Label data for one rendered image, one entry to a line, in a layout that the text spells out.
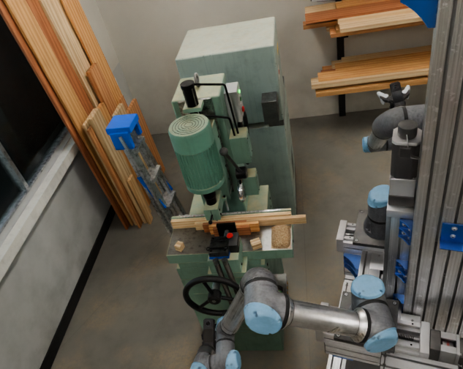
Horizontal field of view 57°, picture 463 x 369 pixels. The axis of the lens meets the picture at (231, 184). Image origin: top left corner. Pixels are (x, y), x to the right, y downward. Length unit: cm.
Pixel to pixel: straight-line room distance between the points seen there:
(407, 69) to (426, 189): 247
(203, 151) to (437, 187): 86
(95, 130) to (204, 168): 153
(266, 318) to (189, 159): 72
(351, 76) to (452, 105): 255
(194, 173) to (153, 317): 148
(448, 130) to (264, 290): 72
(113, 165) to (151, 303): 105
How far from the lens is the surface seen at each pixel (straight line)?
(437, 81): 125
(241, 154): 202
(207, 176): 180
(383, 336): 156
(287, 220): 205
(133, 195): 349
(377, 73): 382
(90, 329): 320
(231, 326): 173
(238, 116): 202
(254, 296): 142
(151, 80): 443
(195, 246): 207
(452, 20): 120
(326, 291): 291
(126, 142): 266
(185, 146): 171
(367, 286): 165
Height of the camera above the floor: 239
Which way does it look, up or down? 39 degrees down
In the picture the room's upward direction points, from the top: 14 degrees counter-clockwise
